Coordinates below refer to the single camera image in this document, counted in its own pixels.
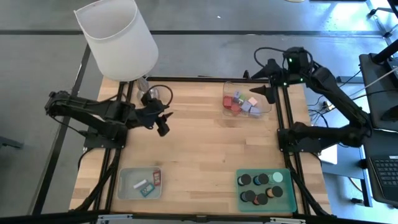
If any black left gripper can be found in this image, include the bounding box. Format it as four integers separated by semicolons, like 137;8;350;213
132;101;174;138

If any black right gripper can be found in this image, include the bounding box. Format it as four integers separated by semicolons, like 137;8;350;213
249;58;307;105

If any teal rectangular box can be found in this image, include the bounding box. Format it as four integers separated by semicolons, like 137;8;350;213
139;183;155;198

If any mint green cylinder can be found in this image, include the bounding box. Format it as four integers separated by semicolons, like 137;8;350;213
269;171;284;185

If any black-capped blue cylinder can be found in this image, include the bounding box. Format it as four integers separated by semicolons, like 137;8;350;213
252;173;270;187

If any black cylinder top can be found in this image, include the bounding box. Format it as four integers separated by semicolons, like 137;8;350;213
237;174;252;187

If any black-capped orange cylinder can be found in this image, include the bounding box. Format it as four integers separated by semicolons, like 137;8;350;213
265;185;284;199

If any black-capped red cylinder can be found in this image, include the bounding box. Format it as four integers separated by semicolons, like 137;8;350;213
252;193;269;206

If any clear plastic container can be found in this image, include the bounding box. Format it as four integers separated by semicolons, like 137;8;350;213
222;81;273;119

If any grey plastic tray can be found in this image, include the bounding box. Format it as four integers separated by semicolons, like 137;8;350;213
116;167;163;201

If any grey floor foot bar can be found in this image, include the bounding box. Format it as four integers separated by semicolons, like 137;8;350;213
337;75;364;84

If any white paper sheet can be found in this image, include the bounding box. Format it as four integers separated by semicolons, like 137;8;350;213
317;144;338;166

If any black desk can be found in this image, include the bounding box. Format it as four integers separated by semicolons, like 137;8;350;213
359;52;398;131

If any grey desk base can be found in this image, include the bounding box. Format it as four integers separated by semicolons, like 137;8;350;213
320;146;374;208

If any black diagonal pole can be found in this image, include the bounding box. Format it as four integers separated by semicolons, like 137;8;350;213
371;39;398;65

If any green plastic tray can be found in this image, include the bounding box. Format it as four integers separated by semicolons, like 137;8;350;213
235;168;298;213

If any black computer mouse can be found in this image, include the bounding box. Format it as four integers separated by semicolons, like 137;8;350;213
381;105;398;123

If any black chair base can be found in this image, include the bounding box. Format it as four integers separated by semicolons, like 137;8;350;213
364;0;398;40

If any black laptop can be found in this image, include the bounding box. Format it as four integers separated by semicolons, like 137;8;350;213
360;127;398;208

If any grey chair leg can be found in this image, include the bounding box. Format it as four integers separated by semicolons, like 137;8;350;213
0;135;25;150

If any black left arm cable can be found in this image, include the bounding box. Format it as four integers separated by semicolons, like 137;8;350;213
146;84;174;108

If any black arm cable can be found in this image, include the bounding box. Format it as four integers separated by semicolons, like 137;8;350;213
146;84;174;108
253;46;289;74

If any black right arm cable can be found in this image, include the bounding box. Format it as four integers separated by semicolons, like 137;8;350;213
253;46;289;74

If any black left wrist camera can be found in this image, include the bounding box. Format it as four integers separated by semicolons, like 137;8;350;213
141;91;154;106

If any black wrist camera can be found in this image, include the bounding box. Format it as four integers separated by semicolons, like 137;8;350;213
141;91;154;106
282;46;312;74

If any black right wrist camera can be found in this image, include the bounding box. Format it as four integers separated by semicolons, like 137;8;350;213
282;46;312;74

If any black aluminium table frame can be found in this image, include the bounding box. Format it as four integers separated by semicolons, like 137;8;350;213
70;76;335;224

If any white cable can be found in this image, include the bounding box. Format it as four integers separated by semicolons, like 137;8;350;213
362;66;398;91

